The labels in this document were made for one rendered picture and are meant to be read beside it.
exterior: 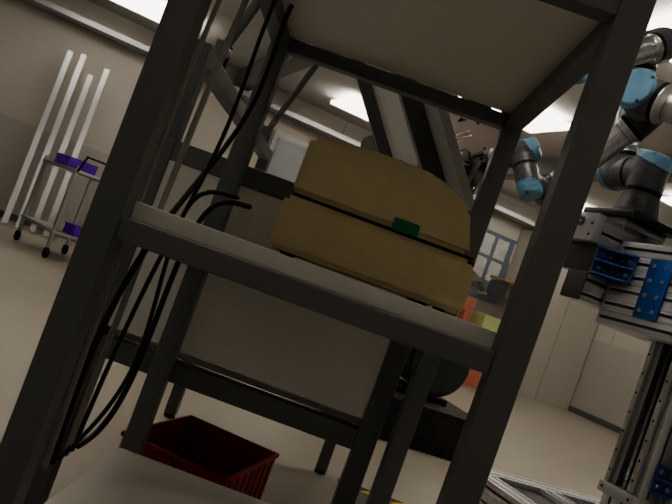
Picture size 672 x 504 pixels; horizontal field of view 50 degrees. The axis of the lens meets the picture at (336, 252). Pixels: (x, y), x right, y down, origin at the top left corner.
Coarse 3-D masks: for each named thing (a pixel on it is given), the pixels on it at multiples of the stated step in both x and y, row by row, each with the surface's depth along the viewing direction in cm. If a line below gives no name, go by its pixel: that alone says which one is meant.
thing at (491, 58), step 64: (192, 0) 76; (320, 0) 109; (384, 0) 100; (448, 0) 93; (512, 0) 87; (576, 0) 76; (640, 0) 76; (320, 64) 133; (384, 64) 128; (448, 64) 117; (512, 64) 107; (576, 64) 92; (128, 128) 76; (256, 128) 131; (512, 128) 130; (576, 128) 75; (128, 192) 76; (576, 192) 75; (192, 256) 76; (256, 256) 79; (64, 320) 75; (384, 320) 75; (448, 320) 78; (512, 320) 75; (64, 384) 77; (512, 384) 74; (0, 448) 75; (128, 448) 129
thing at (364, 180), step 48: (336, 144) 106; (336, 192) 105; (384, 192) 105; (432, 192) 106; (288, 240) 104; (336, 240) 105; (384, 240) 105; (432, 240) 106; (384, 288) 114; (432, 288) 105
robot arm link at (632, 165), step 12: (636, 156) 236; (648, 156) 231; (660, 156) 230; (624, 168) 238; (636, 168) 233; (648, 168) 230; (660, 168) 230; (624, 180) 239; (636, 180) 232; (648, 180) 230; (660, 180) 230; (660, 192) 231
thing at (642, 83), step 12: (636, 72) 202; (648, 72) 199; (636, 84) 201; (648, 84) 198; (660, 84) 198; (624, 96) 202; (636, 96) 199; (648, 96) 198; (660, 96) 197; (624, 108) 205; (636, 108) 202; (648, 108) 199; (660, 108) 198; (636, 120) 210; (648, 120) 202; (660, 120) 201
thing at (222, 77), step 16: (208, 48) 140; (208, 64) 143; (224, 64) 158; (192, 80) 140; (224, 80) 159; (176, 96) 140; (192, 96) 140; (224, 96) 166; (176, 112) 140; (240, 112) 185; (176, 128) 140; (256, 144) 224
